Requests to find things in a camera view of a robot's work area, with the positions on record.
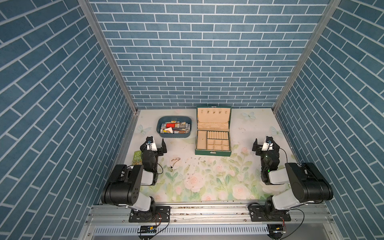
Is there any green jewelry box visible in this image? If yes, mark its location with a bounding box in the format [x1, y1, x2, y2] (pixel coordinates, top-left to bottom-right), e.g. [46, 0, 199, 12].
[195, 107, 232, 157]

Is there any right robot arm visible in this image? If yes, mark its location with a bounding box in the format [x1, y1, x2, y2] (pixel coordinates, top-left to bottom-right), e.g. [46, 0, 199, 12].
[252, 136, 334, 219]

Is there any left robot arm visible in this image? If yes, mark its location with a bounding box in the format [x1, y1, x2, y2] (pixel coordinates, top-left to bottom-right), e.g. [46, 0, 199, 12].
[101, 136, 167, 216]

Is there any red box in tray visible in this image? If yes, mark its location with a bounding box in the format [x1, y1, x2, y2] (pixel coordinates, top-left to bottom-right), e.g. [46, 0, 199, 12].
[166, 123, 176, 128]

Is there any floral table mat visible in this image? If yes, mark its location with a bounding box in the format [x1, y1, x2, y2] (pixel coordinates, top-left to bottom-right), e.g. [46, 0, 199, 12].
[125, 109, 295, 203]

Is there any blue plastic tray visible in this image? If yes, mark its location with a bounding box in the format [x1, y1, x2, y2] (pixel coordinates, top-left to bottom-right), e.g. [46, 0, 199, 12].
[157, 116, 192, 138]

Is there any left controller board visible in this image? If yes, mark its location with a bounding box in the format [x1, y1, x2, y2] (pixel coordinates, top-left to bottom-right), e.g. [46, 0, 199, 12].
[138, 226, 157, 236]

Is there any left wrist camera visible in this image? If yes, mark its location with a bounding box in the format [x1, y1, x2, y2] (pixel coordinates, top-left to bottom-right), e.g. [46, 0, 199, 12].
[146, 142, 158, 152]

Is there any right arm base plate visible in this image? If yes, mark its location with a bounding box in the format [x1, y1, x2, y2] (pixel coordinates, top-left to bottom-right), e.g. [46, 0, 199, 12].
[248, 204, 292, 222]

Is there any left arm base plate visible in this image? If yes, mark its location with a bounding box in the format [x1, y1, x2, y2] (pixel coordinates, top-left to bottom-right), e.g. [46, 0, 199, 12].
[129, 206, 171, 223]

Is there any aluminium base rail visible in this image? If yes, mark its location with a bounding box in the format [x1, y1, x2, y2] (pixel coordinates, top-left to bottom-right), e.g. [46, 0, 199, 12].
[80, 201, 342, 240]

